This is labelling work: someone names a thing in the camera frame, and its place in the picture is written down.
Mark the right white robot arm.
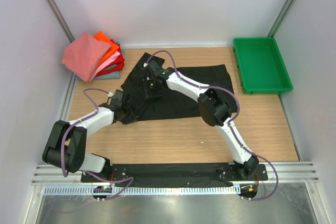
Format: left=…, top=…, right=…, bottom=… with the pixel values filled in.
left=143, top=60, right=259, bottom=180

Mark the light pink folded shirt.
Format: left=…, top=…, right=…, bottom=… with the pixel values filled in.
left=93, top=51, right=121, bottom=77

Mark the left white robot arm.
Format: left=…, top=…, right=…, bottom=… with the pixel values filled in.
left=42, top=88, right=135, bottom=182

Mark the black t shirt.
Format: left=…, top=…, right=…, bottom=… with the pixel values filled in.
left=120, top=52, right=235, bottom=125

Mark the aluminium frame rail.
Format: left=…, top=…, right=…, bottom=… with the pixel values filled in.
left=31, top=162, right=319, bottom=186

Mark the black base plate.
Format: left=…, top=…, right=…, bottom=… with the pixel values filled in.
left=81, top=162, right=268, bottom=188

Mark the grey blue folded shirt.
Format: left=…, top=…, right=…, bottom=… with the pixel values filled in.
left=76, top=48, right=126, bottom=81

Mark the red folded shirt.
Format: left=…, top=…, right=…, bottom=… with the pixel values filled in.
left=96, top=39, right=125, bottom=77

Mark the white slotted cable duct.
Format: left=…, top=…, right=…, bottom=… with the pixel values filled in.
left=44, top=185, right=240, bottom=196

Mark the green plastic tray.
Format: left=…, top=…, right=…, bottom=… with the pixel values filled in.
left=233, top=37, right=293, bottom=94

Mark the orange folded shirt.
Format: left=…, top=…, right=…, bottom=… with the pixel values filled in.
left=94, top=31, right=119, bottom=65

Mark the salmon pink folded shirt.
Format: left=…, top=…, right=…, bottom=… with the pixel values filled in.
left=61, top=31, right=111, bottom=82

